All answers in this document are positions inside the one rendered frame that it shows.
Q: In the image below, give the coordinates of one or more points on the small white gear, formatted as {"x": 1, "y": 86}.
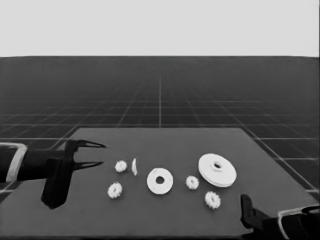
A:
{"x": 118, "y": 166}
{"x": 189, "y": 183}
{"x": 111, "y": 191}
{"x": 209, "y": 200}

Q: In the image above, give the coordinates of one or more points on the large thick white disc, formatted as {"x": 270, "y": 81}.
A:
{"x": 213, "y": 178}

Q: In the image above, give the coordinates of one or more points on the small white T-shaped piece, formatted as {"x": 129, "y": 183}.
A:
{"x": 134, "y": 167}

